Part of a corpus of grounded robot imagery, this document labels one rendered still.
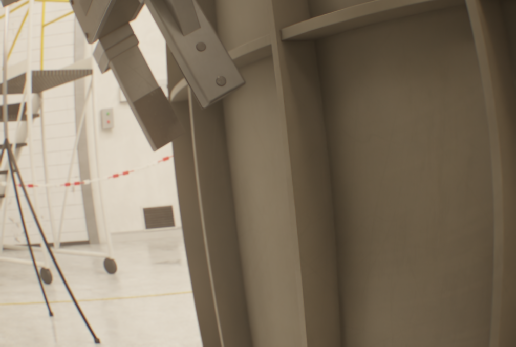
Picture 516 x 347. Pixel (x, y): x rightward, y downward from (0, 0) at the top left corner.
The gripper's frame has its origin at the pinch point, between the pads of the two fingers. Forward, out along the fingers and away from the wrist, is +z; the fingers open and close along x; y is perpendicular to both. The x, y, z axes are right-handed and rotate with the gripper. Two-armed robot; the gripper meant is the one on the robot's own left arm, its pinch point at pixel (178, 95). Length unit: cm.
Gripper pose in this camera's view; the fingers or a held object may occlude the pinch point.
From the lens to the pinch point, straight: 50.6
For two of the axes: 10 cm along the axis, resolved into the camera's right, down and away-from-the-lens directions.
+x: -3.5, 1.8, 9.2
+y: 7.9, -4.8, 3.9
